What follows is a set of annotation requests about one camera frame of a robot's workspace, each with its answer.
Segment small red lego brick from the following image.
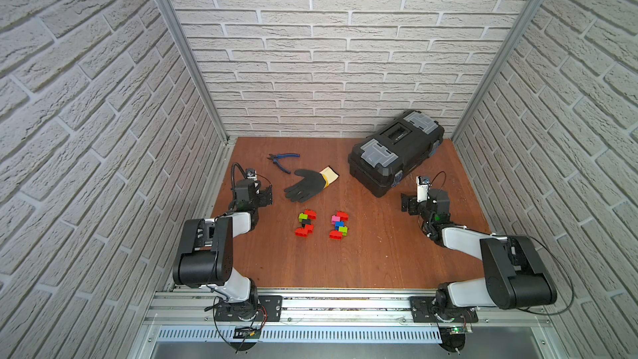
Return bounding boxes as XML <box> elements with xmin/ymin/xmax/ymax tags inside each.
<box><xmin>295</xmin><ymin>224</ymin><xmax>314</xmax><ymax>237</ymax></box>

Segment red lego brick front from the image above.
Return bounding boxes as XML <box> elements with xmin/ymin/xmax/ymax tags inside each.
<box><xmin>329</xmin><ymin>230</ymin><xmax>343</xmax><ymax>240</ymax></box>

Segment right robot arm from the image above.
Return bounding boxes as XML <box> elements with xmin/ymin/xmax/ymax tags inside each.
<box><xmin>401</xmin><ymin>176</ymin><xmax>558</xmax><ymax>323</ymax></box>

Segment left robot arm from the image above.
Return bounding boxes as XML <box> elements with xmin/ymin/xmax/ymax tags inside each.
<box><xmin>172</xmin><ymin>162</ymin><xmax>272</xmax><ymax>322</ymax></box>

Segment black plastic toolbox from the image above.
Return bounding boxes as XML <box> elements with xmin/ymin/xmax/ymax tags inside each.
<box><xmin>348</xmin><ymin>110</ymin><xmax>445</xmax><ymax>198</ymax></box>

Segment black work glove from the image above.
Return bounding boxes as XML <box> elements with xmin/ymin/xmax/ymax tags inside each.
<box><xmin>284</xmin><ymin>166</ymin><xmax>339</xmax><ymax>203</ymax></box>

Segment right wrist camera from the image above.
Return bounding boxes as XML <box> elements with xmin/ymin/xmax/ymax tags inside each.
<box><xmin>416</xmin><ymin>176</ymin><xmax>431</xmax><ymax>203</ymax></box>

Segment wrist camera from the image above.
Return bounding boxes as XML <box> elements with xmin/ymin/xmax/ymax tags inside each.
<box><xmin>245</xmin><ymin>168</ymin><xmax>259</xmax><ymax>189</ymax></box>
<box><xmin>416</xmin><ymin>176</ymin><xmax>431</xmax><ymax>203</ymax></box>

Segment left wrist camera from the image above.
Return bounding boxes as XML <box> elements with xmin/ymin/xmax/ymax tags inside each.
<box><xmin>245</xmin><ymin>168</ymin><xmax>259</xmax><ymax>189</ymax></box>

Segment blue handled pliers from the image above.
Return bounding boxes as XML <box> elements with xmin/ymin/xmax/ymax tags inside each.
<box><xmin>267</xmin><ymin>153</ymin><xmax>300</xmax><ymax>175</ymax></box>

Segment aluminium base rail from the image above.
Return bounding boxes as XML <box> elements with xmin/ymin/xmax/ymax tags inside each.
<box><xmin>143</xmin><ymin>289</ymin><xmax>555</xmax><ymax>345</ymax></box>

